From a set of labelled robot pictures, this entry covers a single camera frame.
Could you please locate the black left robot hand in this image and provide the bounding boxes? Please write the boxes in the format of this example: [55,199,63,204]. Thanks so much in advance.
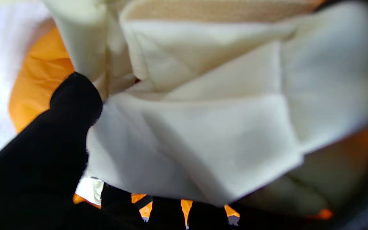
[0,72,299,230]

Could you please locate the orange rain cover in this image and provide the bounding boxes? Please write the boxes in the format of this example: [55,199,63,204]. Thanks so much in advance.
[8,27,368,224]

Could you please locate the cream fabric backpack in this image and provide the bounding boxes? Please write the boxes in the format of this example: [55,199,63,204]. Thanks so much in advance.
[42,0,368,211]

